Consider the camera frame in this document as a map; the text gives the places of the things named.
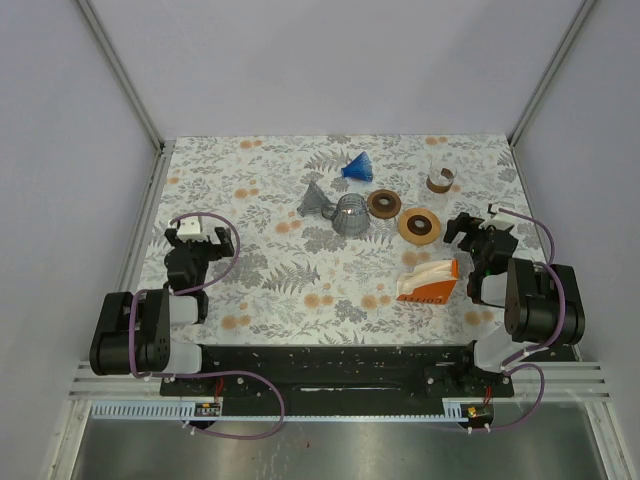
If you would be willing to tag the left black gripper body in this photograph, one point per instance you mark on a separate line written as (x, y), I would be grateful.
(203, 252)

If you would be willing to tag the aluminium rail frame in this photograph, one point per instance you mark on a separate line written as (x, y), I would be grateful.
(564, 381)

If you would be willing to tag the grey plastic dripper cone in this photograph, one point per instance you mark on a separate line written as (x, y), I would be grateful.
(315, 201)

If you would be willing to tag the blue plastic dripper cone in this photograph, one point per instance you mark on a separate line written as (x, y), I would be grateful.
(360, 168)

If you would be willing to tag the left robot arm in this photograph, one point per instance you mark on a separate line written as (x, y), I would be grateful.
(133, 333)

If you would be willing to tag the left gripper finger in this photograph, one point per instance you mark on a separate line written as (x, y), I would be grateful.
(172, 238)
(225, 246)

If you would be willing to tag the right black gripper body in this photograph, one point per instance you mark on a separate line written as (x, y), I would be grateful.
(473, 242)

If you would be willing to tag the orange coffee filter box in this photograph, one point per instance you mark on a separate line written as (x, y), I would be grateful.
(436, 293)

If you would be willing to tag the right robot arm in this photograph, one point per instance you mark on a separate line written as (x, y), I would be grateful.
(541, 300)

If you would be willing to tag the clear glass dripper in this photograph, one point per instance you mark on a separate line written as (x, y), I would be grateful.
(349, 217)

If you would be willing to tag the floral table mat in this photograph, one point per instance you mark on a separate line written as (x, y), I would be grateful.
(296, 280)

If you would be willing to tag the glass cup with brown band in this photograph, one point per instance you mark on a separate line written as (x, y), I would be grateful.
(441, 176)

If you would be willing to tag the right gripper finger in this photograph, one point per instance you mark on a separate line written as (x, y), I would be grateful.
(465, 223)
(453, 228)

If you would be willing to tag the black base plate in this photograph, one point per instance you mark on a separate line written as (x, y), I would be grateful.
(353, 380)

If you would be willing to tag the white slotted cable duct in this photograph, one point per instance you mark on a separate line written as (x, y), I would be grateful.
(197, 411)

